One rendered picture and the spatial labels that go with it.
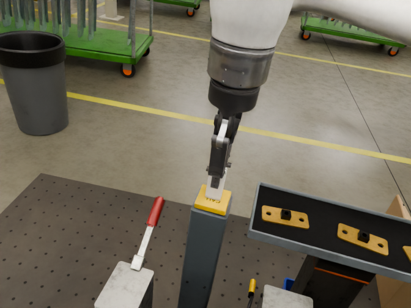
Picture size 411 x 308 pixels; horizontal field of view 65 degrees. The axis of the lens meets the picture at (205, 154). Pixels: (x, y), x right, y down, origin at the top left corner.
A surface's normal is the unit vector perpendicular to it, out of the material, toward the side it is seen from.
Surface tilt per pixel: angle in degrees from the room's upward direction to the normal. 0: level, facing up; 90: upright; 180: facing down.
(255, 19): 95
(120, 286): 0
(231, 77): 90
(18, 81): 93
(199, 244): 90
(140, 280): 0
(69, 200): 0
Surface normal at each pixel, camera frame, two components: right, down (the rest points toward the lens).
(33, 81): 0.36, 0.61
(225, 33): -0.60, 0.55
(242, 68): -0.05, 0.57
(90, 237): 0.12, -0.81
